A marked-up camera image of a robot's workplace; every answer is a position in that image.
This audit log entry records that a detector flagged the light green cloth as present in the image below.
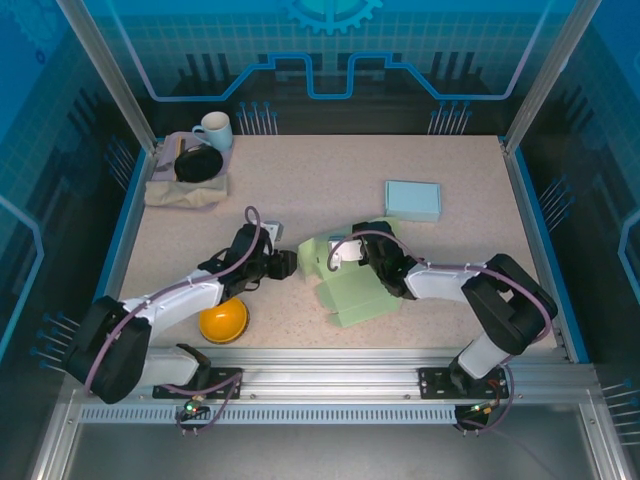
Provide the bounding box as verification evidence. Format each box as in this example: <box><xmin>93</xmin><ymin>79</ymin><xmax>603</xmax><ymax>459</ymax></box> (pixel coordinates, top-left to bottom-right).
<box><xmin>297</xmin><ymin>218</ymin><xmax>404</xmax><ymax>330</ymax></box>

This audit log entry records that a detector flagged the light blue paper box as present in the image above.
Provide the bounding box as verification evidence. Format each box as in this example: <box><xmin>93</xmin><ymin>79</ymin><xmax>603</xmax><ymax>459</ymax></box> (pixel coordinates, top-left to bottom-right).
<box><xmin>383</xmin><ymin>179</ymin><xmax>442</xmax><ymax>225</ymax></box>

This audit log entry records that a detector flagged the orange bowl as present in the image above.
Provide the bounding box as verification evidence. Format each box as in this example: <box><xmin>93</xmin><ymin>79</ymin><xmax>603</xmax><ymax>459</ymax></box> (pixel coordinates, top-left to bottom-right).
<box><xmin>198</xmin><ymin>297</ymin><xmax>250</xmax><ymax>345</ymax></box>

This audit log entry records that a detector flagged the beige cloth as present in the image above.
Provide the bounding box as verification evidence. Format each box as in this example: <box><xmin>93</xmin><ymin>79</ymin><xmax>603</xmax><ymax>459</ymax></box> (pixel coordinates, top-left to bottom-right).
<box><xmin>144</xmin><ymin>174</ymin><xmax>230</xmax><ymax>207</ymax></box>

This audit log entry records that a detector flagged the black round bowl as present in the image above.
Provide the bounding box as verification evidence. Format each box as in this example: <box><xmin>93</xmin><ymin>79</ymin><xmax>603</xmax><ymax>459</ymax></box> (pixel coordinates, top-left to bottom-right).
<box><xmin>173</xmin><ymin>147</ymin><xmax>224</xmax><ymax>184</ymax></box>

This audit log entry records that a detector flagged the wooden brush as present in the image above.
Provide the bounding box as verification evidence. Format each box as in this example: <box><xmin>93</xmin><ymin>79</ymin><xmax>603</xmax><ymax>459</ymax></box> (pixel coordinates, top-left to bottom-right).
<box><xmin>172</xmin><ymin>137</ymin><xmax>187</xmax><ymax>179</ymax></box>

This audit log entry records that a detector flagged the light blue ceramic mug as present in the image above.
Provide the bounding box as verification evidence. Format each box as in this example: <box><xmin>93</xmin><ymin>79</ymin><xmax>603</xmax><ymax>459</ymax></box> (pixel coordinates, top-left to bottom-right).
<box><xmin>191</xmin><ymin>111</ymin><xmax>235</xmax><ymax>151</ymax></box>

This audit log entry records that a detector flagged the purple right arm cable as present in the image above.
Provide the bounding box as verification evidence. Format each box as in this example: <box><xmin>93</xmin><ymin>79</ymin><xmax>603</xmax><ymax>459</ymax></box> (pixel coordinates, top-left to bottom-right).
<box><xmin>327</xmin><ymin>230</ymin><xmax>554</xmax><ymax>436</ymax></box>

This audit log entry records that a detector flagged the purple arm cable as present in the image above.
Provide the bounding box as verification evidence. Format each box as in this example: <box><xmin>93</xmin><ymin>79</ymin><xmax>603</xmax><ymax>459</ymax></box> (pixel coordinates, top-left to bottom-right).
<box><xmin>82</xmin><ymin>205</ymin><xmax>274</xmax><ymax>436</ymax></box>
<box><xmin>327</xmin><ymin>230</ymin><xmax>554</xmax><ymax>436</ymax></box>

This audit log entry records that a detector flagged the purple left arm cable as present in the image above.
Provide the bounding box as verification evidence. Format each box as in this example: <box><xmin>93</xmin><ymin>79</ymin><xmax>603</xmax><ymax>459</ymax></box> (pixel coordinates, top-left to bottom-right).
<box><xmin>82</xmin><ymin>205</ymin><xmax>274</xmax><ymax>436</ymax></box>

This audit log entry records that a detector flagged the aluminium frame rail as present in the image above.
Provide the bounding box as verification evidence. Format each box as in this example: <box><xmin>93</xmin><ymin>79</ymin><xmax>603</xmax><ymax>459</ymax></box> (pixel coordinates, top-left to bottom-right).
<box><xmin>64</xmin><ymin>347</ymin><xmax>601</xmax><ymax>401</ymax></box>

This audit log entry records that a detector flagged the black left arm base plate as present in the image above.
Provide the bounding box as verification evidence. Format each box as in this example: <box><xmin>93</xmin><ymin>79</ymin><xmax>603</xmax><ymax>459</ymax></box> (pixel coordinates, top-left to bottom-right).
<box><xmin>152</xmin><ymin>366</ymin><xmax>246</xmax><ymax>400</ymax></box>

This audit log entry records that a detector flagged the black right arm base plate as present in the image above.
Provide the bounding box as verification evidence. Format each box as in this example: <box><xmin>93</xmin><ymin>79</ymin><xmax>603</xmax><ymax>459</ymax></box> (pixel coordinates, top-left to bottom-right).
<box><xmin>417</xmin><ymin>366</ymin><xmax>511</xmax><ymax>400</ymax></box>

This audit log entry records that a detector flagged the slotted grey cable duct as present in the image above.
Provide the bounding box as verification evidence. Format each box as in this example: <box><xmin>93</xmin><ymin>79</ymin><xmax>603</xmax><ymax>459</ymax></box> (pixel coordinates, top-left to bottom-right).
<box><xmin>79</xmin><ymin>405</ymin><xmax>459</xmax><ymax>426</ymax></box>

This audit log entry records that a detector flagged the aluminium frame post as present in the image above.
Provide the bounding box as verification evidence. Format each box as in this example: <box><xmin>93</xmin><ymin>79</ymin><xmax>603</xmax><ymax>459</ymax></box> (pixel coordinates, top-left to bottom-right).
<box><xmin>501</xmin><ymin>0</ymin><xmax>604</xmax><ymax>155</ymax></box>
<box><xmin>54</xmin><ymin>0</ymin><xmax>160</xmax><ymax>155</ymax></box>

